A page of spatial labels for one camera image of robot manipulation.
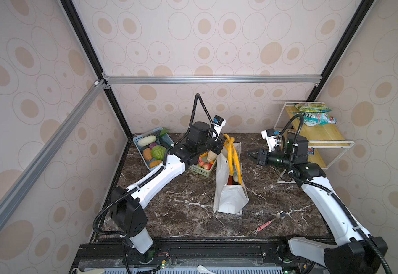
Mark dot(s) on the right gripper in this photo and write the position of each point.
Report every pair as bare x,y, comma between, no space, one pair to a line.
263,157

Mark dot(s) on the diagonal aluminium rail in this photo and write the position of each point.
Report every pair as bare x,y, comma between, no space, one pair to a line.
30,175

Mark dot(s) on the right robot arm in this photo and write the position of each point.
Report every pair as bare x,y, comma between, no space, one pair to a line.
325,205

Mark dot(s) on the teal snack bag middle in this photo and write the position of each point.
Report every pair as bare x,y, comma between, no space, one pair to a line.
318,119

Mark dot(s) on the pink handled spoon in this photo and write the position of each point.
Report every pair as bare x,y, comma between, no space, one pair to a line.
278,215

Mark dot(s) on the green cabbage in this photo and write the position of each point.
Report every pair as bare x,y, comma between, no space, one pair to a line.
159,152

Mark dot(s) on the purple cabbage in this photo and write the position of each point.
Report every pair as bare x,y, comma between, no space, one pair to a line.
152,145

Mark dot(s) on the horizontal aluminium rail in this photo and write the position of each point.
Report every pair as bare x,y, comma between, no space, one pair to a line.
212,79

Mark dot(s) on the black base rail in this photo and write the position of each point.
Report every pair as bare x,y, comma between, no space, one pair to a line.
222,256

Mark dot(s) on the orange potato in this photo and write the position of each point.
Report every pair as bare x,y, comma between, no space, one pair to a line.
147,154

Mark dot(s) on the green leafy vegetable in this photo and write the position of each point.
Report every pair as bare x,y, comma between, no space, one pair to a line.
163,132

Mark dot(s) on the red-green mango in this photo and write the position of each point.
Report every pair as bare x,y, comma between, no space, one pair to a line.
207,166

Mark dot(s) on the white radish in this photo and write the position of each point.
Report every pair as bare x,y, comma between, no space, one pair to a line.
146,141

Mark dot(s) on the white grocery bag yellow handles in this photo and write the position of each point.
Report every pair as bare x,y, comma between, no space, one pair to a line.
231,193

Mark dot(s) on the white wire wooden shelf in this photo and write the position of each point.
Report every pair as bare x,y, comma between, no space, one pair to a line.
319,137

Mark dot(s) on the green plastic basket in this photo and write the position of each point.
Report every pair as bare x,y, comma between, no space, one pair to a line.
197,168

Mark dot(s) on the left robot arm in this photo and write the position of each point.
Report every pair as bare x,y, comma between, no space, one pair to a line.
124,215

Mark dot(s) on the blue plastic basket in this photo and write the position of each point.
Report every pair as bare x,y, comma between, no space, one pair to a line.
165,141

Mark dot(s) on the yellow-green snack bag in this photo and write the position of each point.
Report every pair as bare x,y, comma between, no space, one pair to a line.
312,107

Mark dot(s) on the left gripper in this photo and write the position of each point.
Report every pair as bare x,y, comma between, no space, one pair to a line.
217,142

